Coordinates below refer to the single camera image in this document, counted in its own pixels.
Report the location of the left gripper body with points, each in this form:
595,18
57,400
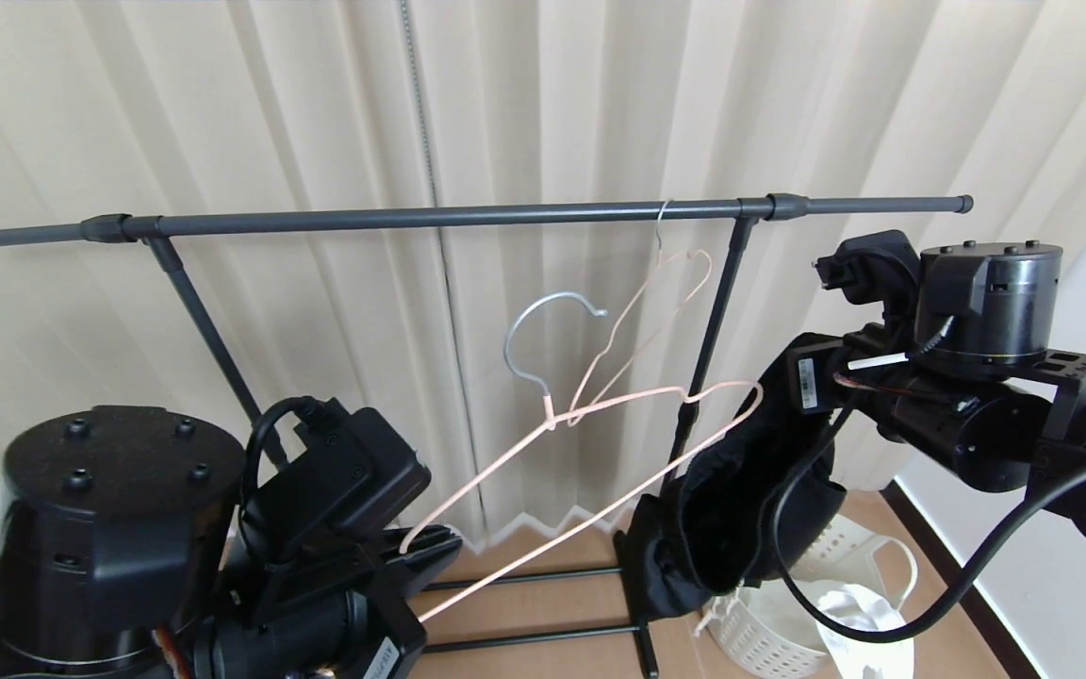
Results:
336,641

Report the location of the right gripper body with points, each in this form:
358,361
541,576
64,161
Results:
816,377

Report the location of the black shorts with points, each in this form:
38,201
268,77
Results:
722,509

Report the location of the pink clothes hanger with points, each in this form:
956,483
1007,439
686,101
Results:
551,412
659,236

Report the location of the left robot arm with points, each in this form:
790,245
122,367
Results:
109,528

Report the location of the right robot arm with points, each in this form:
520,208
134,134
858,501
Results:
986,311

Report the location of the white laundry basket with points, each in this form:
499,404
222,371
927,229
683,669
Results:
760,641

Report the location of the black clothes rack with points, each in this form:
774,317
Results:
317,222

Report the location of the white garment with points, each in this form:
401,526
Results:
882,660

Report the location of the beige curtain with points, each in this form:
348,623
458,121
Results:
222,94

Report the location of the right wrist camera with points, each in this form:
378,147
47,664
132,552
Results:
868,264

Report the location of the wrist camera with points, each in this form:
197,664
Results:
868,264
345,481

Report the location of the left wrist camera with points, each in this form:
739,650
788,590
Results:
345,481

